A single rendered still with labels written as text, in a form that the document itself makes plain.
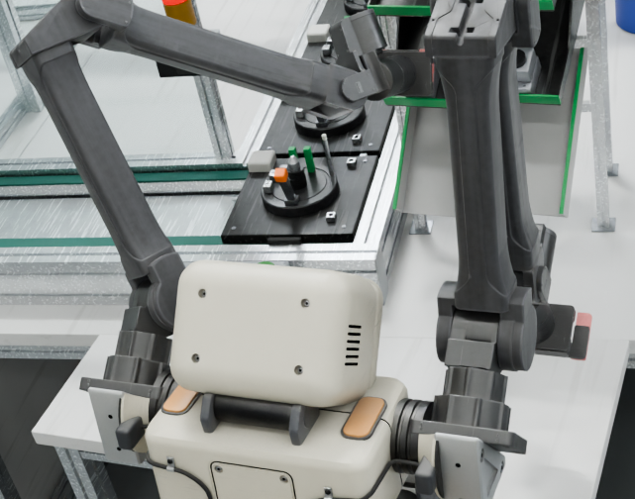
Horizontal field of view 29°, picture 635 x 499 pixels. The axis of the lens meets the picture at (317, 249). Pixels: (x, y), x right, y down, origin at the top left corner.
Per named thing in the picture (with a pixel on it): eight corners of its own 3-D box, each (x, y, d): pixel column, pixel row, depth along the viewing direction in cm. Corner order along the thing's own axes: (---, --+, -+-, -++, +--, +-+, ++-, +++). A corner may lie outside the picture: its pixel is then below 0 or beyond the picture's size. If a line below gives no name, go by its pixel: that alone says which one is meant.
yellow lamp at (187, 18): (191, 30, 218) (185, 5, 215) (165, 32, 219) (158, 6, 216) (200, 17, 222) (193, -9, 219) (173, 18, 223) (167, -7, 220)
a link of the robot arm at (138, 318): (117, 344, 159) (132, 342, 154) (133, 267, 161) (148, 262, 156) (182, 359, 163) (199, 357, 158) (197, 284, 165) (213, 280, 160)
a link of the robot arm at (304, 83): (50, 42, 162) (75, 18, 152) (57, 1, 163) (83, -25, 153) (335, 127, 181) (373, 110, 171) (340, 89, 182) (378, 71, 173)
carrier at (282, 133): (380, 159, 231) (370, 101, 224) (259, 162, 238) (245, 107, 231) (401, 92, 250) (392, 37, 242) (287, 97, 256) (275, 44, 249)
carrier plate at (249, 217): (355, 243, 212) (352, 233, 211) (222, 244, 219) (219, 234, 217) (379, 163, 230) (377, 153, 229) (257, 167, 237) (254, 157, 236)
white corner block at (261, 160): (273, 180, 232) (268, 162, 230) (250, 181, 233) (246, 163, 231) (279, 166, 236) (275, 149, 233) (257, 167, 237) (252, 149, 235)
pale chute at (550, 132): (568, 218, 201) (562, 213, 196) (489, 211, 206) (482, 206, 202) (589, 49, 203) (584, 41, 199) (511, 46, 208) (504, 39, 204)
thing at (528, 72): (533, 100, 192) (525, 74, 186) (505, 99, 194) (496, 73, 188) (544, 55, 195) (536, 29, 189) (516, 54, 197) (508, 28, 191)
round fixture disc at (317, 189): (330, 216, 216) (328, 207, 215) (254, 218, 220) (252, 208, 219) (346, 170, 227) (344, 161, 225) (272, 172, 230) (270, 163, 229)
